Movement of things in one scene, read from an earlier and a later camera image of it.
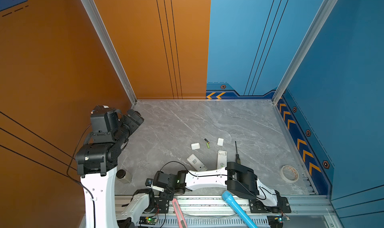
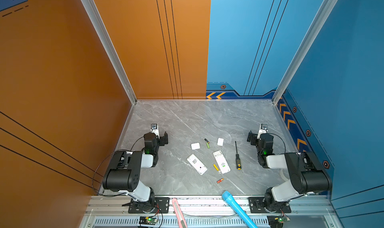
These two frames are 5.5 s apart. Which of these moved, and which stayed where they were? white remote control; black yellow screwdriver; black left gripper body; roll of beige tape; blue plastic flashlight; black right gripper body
Moved: black left gripper body; black right gripper body
Stayed: black yellow screwdriver; blue plastic flashlight; white remote control; roll of beige tape
